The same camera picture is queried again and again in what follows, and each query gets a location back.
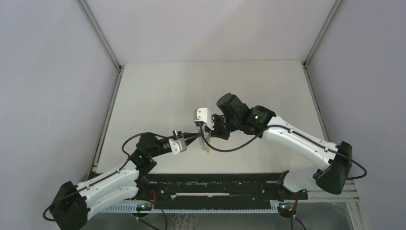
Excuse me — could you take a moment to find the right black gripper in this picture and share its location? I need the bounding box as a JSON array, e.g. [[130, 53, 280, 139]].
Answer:
[[204, 114, 240, 141]]

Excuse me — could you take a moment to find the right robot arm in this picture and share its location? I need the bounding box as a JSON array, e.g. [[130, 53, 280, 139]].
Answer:
[[205, 93, 352, 199]]

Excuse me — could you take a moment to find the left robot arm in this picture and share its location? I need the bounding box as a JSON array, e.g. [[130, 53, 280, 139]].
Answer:
[[45, 131, 200, 230]]

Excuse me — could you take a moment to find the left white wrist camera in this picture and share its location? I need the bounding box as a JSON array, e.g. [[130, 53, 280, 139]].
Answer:
[[169, 138, 187, 155]]

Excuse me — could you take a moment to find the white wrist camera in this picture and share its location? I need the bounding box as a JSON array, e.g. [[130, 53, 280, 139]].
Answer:
[[193, 108, 214, 130], [169, 138, 187, 155]]

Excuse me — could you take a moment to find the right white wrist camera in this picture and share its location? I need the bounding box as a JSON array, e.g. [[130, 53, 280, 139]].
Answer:
[[193, 108, 214, 130]]

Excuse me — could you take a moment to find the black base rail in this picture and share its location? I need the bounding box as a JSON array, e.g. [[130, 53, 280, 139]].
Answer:
[[136, 173, 308, 211]]

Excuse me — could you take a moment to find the right black camera cable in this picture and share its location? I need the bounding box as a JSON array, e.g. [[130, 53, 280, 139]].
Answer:
[[198, 125, 368, 181]]

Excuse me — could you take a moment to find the left aluminium frame post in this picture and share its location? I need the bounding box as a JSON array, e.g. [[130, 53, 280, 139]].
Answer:
[[77, 0, 122, 179]]

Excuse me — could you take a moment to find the aluminium frame post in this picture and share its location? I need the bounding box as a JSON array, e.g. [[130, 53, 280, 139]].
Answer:
[[302, 0, 346, 141], [77, 0, 122, 179]]

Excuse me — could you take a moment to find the right aluminium frame post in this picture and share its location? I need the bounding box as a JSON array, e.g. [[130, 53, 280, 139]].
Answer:
[[302, 0, 346, 141]]

